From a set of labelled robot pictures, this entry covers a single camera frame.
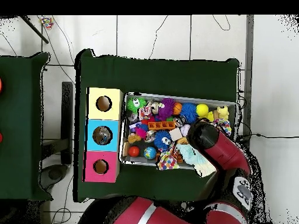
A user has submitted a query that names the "polka dot paper napkin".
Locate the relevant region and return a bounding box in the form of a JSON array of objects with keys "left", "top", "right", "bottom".
[{"left": 157, "top": 149, "right": 181, "bottom": 170}]

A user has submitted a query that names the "wooden three-hole box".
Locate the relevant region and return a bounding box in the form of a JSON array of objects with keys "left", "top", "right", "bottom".
[{"left": 82, "top": 87, "right": 124, "bottom": 183}]

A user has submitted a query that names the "blue spiky ball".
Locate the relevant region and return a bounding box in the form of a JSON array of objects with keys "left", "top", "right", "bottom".
[{"left": 154, "top": 129, "right": 175, "bottom": 150}]

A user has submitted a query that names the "purple spiky toy with eyes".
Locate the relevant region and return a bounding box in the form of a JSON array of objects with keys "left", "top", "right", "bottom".
[{"left": 155, "top": 97, "right": 176, "bottom": 121}]

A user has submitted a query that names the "green spiky toy with eyes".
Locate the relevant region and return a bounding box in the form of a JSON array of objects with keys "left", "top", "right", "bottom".
[{"left": 126, "top": 97, "right": 147, "bottom": 113}]

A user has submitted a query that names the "globe print ball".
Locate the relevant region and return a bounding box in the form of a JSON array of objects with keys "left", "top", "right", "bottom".
[{"left": 143, "top": 146, "right": 157, "bottom": 160}]

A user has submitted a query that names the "crushed black can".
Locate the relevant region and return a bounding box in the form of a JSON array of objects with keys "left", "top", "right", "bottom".
[{"left": 173, "top": 115, "right": 186, "bottom": 128}]

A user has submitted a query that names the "red rubber ball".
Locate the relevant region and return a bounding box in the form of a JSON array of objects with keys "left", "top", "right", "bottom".
[{"left": 128, "top": 146, "right": 141, "bottom": 158}]

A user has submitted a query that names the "dark green tablecloth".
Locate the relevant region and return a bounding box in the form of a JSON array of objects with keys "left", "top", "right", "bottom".
[
  {"left": 73, "top": 48, "right": 240, "bottom": 207},
  {"left": 0, "top": 52, "right": 53, "bottom": 202}
]

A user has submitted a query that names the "mint green cloth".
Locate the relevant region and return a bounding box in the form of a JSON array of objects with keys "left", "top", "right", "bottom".
[{"left": 176, "top": 143, "right": 208, "bottom": 167}]

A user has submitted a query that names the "yellow smiley ball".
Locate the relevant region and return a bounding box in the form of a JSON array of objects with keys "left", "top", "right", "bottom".
[{"left": 196, "top": 103, "right": 210, "bottom": 117}]

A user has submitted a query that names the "grey chair base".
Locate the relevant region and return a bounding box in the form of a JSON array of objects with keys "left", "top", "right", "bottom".
[{"left": 38, "top": 164, "right": 69, "bottom": 191}]

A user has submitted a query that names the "small multicoloured toy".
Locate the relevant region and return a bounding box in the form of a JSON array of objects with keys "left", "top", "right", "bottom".
[{"left": 38, "top": 15, "right": 55, "bottom": 30}]

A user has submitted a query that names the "black tripod leg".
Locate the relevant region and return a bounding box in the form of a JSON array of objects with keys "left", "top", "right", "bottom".
[{"left": 20, "top": 15, "right": 50, "bottom": 44}]

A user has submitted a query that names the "wire mesh bin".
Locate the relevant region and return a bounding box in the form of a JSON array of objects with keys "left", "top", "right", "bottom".
[{"left": 119, "top": 92, "right": 238, "bottom": 173}]

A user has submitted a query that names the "black power cable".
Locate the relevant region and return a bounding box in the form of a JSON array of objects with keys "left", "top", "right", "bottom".
[{"left": 235, "top": 132, "right": 299, "bottom": 144}]

